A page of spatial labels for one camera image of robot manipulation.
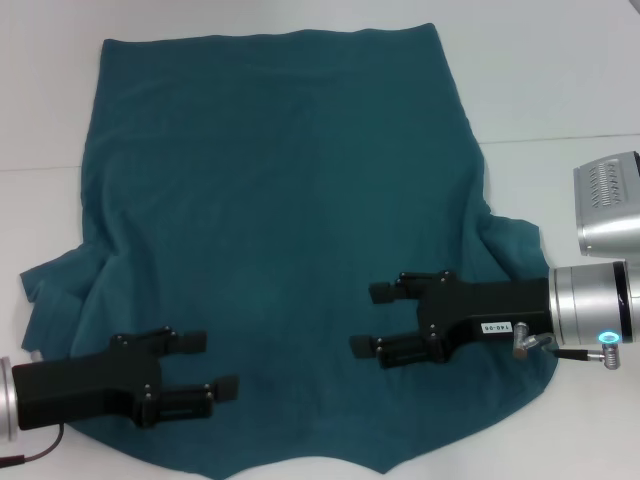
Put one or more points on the teal blue shirt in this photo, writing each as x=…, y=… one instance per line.
x=280, y=210

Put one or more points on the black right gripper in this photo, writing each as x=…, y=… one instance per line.
x=480, y=307

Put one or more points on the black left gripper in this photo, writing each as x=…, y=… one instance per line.
x=80, y=387

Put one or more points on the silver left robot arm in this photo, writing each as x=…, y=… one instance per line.
x=6, y=400

